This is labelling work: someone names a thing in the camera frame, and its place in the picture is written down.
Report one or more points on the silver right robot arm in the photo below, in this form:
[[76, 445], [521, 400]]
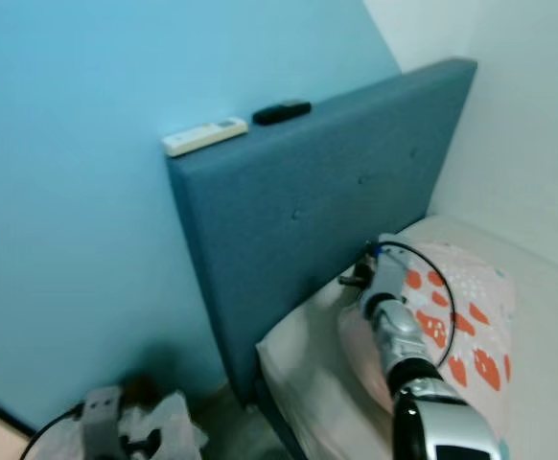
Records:
[[413, 355]]

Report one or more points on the dark blue bed base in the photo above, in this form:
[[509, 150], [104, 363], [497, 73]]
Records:
[[269, 431]]

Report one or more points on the white remote control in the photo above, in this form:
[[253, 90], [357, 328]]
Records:
[[205, 137]]

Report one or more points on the cream bed mattress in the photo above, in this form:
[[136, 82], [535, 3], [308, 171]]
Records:
[[547, 307]]

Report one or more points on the blue upholstered headboard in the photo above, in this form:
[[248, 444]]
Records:
[[308, 211]]

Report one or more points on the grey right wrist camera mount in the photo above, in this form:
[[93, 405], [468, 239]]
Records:
[[392, 273]]

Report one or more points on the pink pillow orange prints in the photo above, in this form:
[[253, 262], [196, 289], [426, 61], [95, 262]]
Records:
[[480, 307]]

